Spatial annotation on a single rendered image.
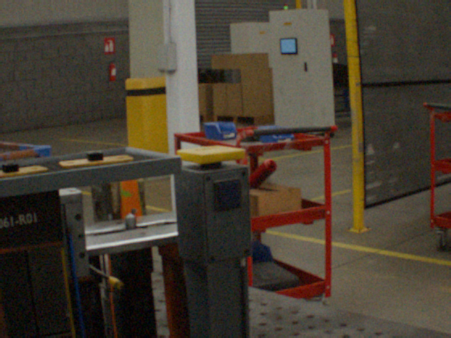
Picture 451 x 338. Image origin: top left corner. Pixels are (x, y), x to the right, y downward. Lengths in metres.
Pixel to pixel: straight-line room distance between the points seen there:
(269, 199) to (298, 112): 8.13
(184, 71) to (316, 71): 6.35
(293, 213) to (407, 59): 2.85
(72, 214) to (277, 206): 2.40
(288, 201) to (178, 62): 1.93
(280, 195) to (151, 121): 4.96
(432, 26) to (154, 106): 3.40
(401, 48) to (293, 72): 5.67
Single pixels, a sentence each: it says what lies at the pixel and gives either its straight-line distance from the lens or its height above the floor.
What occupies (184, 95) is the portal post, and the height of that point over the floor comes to 1.03.
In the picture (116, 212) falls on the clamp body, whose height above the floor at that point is 1.00.
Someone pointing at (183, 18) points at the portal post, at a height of 1.56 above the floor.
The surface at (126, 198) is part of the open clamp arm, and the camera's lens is 1.37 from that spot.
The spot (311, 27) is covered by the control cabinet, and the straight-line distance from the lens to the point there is 11.23.
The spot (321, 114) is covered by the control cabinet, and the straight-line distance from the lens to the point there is 11.35.
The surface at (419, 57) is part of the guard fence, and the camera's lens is 6.09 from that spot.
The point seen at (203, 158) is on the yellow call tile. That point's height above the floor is 1.16.
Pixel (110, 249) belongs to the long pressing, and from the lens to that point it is 1.14.
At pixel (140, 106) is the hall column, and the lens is 8.20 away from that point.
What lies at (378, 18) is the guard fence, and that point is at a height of 1.56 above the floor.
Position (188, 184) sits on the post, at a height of 1.12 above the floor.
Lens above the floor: 1.27
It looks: 8 degrees down
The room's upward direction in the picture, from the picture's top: 3 degrees counter-clockwise
